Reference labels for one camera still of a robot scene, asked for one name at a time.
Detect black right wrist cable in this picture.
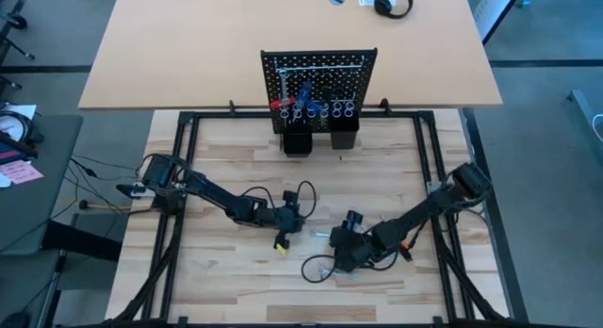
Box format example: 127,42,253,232
301,250,400,285

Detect black coiled cable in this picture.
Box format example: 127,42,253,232
0,110,35,145

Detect black headphones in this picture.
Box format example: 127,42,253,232
373,0,415,21

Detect grey power strip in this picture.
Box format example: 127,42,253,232
567,89,603,131

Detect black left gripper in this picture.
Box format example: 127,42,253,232
272,189,316,250

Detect blue handled screwdriver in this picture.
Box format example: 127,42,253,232
299,81,314,110

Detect pink sticky notes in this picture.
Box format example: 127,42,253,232
0,159,45,186

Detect black chair base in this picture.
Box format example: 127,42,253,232
0,11,37,61

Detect black box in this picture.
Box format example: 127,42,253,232
41,219,124,263

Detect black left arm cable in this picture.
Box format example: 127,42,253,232
240,179,318,221

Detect black aluminium rig frame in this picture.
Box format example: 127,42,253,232
106,108,530,328

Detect black perforated pegboard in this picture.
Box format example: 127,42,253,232
259,47,380,135

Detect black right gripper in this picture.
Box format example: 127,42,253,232
328,209,378,272

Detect beige desk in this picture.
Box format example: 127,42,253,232
77,0,504,112

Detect white ring holder rail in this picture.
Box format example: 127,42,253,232
277,99,358,122

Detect large black pegboard bin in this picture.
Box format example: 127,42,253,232
281,129,315,158

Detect grey table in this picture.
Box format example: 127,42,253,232
0,114,84,257

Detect white paper sheet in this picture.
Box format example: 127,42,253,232
0,104,38,122

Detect white multi-hook rail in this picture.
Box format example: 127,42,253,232
274,57,367,77

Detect white partition panel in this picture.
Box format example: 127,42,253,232
472,0,527,45

